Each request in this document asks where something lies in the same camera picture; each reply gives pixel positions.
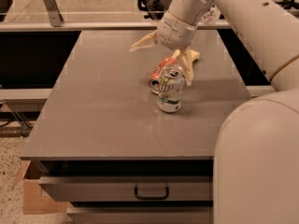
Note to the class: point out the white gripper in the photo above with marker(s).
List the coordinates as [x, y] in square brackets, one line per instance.
[176, 32]

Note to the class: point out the red coke can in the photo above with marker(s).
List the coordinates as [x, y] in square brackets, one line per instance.
[154, 78]

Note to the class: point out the white green 7up can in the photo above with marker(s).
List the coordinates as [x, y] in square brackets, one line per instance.
[170, 87]

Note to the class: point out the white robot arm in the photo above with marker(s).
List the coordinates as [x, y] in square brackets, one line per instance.
[256, 160]

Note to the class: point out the yellow sponge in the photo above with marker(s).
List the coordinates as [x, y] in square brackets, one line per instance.
[195, 56]

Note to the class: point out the crumpled clear plastic bag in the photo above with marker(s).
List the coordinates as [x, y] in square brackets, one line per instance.
[210, 16]

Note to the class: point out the black office chair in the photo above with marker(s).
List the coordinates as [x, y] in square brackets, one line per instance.
[288, 4]
[152, 0]

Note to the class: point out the black office chair right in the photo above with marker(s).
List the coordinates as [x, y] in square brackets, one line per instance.
[288, 4]

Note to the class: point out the grey cabinet top drawer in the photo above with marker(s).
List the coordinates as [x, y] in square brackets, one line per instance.
[121, 188]

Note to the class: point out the grey cabinet drawer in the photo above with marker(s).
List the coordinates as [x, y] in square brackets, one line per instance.
[121, 188]
[140, 215]

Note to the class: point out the grey cabinet lower drawer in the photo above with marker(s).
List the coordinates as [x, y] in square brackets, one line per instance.
[140, 215]

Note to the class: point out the brown cardboard box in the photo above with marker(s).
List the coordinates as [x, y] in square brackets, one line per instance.
[36, 201]

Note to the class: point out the metal railing frame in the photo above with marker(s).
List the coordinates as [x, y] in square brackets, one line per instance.
[75, 15]

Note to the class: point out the black drawer handle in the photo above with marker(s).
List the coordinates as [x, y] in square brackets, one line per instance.
[151, 194]

